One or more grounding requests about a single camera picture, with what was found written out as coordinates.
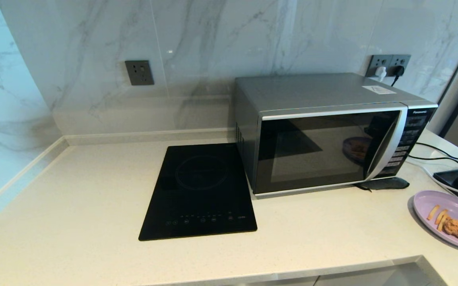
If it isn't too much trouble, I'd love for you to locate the purple plate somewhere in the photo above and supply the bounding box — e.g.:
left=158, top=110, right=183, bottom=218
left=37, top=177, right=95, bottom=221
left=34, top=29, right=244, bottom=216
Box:
left=413, top=190, right=458, bottom=252

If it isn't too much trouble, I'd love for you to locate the silver microwave oven body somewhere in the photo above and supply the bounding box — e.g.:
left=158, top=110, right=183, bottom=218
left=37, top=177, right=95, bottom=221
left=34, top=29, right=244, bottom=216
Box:
left=234, top=72, right=439, bottom=199

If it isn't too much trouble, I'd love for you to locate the white paper sheet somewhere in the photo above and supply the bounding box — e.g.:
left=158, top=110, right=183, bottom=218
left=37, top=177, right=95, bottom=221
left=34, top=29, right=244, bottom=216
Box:
left=362, top=85, right=396, bottom=95

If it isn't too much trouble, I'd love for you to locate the black pad under microwave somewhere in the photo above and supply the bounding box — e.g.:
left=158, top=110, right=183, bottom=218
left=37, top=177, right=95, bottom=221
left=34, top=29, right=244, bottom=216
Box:
left=354, top=177, right=410, bottom=191

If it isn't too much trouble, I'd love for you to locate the black induction cooktop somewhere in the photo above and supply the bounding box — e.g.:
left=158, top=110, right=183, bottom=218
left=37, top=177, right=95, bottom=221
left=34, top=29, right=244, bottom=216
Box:
left=138, top=143, right=258, bottom=242

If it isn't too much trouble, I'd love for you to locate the grey cabinet front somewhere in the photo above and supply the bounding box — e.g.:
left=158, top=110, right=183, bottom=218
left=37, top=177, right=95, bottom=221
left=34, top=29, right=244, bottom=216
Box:
left=316, top=262, right=426, bottom=286
left=229, top=273, right=319, bottom=286

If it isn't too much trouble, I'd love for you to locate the black power plug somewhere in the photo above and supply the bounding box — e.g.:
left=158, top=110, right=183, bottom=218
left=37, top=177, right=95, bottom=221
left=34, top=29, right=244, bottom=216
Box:
left=391, top=66, right=405, bottom=87

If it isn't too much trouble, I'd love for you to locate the black flat appliance base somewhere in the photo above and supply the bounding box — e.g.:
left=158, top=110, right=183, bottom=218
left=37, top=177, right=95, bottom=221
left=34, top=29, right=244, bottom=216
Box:
left=433, top=168, right=458, bottom=187

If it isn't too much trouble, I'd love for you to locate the grey single wall socket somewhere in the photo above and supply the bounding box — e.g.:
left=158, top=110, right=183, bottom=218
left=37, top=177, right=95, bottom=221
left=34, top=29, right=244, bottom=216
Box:
left=125, top=60, right=155, bottom=86

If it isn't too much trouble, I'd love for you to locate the grey double wall socket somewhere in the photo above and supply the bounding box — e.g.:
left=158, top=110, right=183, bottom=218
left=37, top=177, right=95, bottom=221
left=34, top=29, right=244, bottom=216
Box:
left=365, top=54, right=411, bottom=78

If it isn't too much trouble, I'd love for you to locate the thin black power cable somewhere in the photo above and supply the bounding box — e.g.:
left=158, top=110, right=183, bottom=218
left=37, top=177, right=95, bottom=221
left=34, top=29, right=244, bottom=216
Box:
left=415, top=142, right=458, bottom=162
left=407, top=156, right=458, bottom=169

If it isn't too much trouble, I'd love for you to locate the white power cable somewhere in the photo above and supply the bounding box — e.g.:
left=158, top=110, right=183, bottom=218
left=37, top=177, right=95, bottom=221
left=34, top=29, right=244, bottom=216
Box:
left=410, top=161, right=458, bottom=211

